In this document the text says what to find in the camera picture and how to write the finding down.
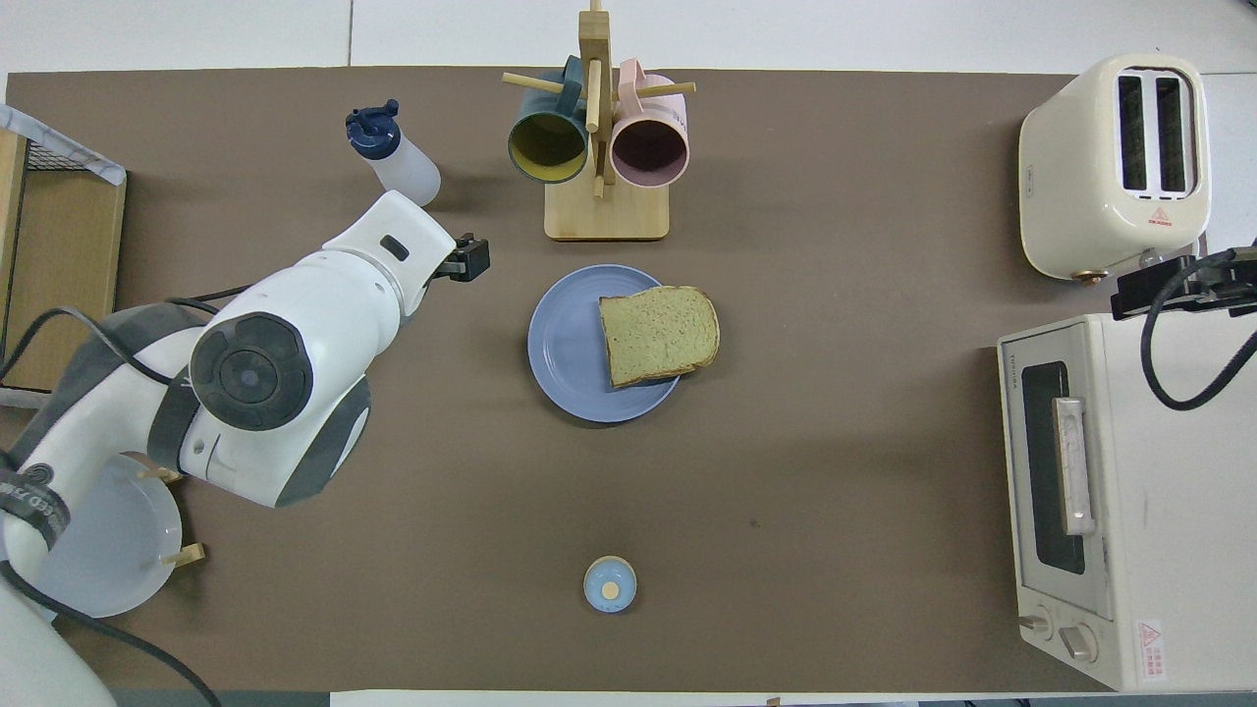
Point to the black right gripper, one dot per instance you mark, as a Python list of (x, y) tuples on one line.
[(1228, 290)]

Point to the translucent seasoning bottle blue cap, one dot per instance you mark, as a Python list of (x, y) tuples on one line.
[(408, 172)]

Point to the toasted bread slice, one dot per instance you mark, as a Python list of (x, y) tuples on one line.
[(658, 334)]

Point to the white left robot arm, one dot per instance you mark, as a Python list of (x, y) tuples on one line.
[(295, 324)]

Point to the periwinkle blue plate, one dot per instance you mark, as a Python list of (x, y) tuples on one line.
[(565, 344)]

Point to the wooden plate rack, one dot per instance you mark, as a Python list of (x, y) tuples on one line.
[(187, 555)]

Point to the pale grey plate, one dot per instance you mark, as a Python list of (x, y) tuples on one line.
[(108, 550)]

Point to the cream two-slot toaster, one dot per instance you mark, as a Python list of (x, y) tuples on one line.
[(1080, 177)]

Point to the dark teal mug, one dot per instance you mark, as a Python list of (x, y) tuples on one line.
[(547, 147)]

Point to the wooden mug rack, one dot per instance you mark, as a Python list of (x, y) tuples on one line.
[(609, 221)]

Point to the pink ribbed mug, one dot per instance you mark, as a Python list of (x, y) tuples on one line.
[(648, 152)]

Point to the white toaster oven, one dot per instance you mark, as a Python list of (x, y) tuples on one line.
[(1178, 511)]

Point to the brown table mat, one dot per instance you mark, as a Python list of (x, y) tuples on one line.
[(884, 295)]

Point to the small blue call bell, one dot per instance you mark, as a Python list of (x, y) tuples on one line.
[(610, 585)]

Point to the wooden two-tier shelf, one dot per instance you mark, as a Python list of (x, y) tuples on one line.
[(69, 245)]

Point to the white blue-grid cloth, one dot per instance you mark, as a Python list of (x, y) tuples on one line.
[(59, 145)]

